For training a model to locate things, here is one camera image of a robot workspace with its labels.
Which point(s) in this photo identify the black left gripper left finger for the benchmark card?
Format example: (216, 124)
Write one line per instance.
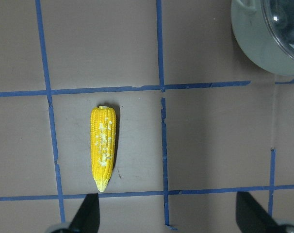
(87, 218)

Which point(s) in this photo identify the brown paper table mat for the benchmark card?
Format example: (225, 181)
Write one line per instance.
(197, 120)

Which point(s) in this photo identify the yellow toy corn cob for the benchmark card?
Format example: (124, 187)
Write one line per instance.
(102, 144)

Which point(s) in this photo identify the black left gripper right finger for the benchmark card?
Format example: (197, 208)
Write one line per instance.
(251, 217)

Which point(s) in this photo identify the glass pot lid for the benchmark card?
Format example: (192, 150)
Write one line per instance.
(279, 16)

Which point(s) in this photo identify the pale green cooking pot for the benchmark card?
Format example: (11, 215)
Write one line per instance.
(254, 38)

